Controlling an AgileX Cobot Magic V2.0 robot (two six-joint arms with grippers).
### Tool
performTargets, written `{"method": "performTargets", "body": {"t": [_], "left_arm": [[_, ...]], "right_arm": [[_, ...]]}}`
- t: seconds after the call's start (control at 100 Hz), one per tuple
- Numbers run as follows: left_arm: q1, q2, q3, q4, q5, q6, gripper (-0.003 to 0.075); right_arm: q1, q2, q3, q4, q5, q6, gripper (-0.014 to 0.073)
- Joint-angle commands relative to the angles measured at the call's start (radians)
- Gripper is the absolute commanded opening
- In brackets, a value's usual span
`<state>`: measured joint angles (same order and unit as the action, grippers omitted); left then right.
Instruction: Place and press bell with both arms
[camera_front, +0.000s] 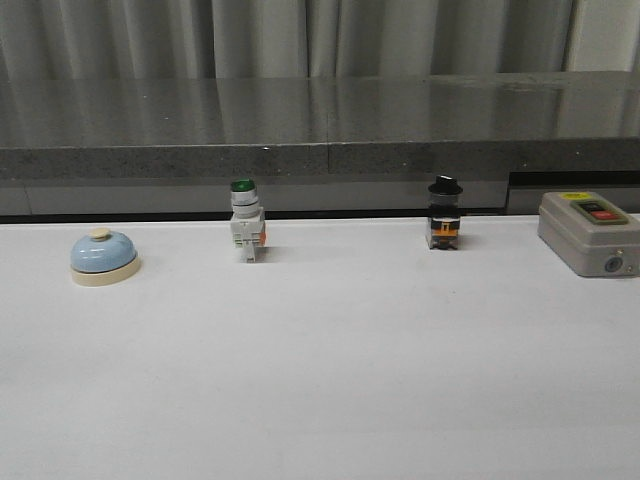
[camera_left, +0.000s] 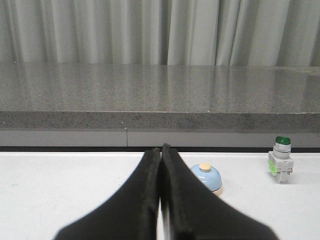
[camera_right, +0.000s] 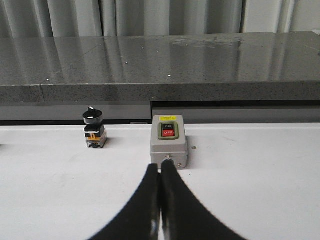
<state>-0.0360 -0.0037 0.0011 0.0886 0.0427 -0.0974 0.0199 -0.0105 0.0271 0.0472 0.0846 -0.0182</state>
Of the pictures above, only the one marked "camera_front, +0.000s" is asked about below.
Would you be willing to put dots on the light blue desk bell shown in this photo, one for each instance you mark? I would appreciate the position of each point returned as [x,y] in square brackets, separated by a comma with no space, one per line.
[103,257]

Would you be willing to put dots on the grey stone counter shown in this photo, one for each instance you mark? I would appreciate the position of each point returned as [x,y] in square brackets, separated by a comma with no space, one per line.
[322,147]

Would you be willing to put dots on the grey curtain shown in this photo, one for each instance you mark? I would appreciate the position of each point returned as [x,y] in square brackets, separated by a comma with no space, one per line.
[268,39]

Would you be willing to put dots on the green pushbutton switch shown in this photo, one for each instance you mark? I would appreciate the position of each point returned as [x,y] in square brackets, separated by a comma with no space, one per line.
[247,223]

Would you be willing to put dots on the black rotary selector switch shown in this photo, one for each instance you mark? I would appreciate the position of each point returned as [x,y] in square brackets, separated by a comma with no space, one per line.
[444,214]

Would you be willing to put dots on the grey push button switch box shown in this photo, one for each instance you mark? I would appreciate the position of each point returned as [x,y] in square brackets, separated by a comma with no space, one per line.
[591,235]

